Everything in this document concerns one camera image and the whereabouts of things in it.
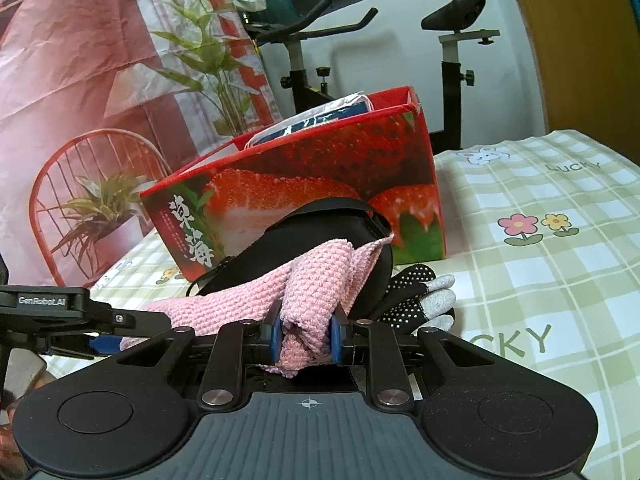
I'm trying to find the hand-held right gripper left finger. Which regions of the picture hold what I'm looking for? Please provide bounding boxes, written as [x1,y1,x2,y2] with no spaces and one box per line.
[117,305,283,413]

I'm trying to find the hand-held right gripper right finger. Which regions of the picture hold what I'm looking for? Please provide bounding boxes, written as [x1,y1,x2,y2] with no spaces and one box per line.
[327,302,493,413]

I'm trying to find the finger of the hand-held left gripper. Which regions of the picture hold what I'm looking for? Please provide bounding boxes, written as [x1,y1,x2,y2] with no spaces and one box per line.
[45,332,126,361]
[82,302,173,341]

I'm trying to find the pink knitted cloth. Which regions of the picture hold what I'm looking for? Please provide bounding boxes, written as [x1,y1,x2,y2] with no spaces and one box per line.
[120,237,393,376]

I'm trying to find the black dotted glove grey fingertips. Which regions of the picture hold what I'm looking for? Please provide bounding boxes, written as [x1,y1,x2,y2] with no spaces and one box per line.
[372,264,457,336]

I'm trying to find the red strawberry print box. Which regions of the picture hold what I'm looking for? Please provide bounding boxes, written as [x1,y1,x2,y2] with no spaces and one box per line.
[140,86,447,281]

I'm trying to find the blue and white plastic packet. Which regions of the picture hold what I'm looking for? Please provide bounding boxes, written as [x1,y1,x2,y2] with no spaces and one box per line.
[245,91,373,148]

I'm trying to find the person's left hand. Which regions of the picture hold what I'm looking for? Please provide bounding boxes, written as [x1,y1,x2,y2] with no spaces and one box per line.
[0,350,47,413]

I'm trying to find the printed backdrop cloth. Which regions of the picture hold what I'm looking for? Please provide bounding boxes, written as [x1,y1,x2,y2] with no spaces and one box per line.
[0,0,283,291]

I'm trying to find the black exercise bike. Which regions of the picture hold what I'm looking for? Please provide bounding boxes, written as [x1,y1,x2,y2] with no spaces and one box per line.
[240,0,502,153]

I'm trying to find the wooden door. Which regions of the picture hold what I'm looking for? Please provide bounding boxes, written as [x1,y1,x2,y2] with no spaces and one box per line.
[502,0,640,161]

